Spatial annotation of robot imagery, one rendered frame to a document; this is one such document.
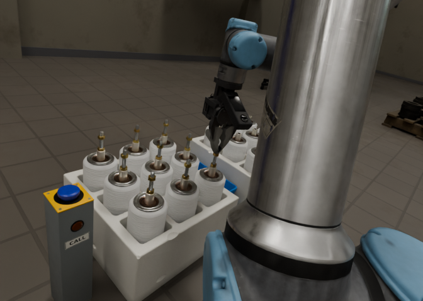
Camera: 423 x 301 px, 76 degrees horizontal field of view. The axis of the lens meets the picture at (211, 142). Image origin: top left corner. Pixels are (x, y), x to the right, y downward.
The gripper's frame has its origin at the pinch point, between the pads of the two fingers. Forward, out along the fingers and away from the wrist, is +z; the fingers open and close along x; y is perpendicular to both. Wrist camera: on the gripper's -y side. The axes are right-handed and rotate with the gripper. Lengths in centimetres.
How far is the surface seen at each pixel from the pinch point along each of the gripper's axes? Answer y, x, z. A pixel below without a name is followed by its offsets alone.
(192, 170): 7.5, 2.8, 11.7
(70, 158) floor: 60, 33, 34
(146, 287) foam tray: -14.5, 23.9, 29.9
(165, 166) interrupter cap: 7.9, 12.3, 9.0
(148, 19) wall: 289, -78, -15
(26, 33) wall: 256, 46, 14
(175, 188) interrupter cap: -3.2, 13.8, 9.0
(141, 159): 15.2, 17.5, 10.2
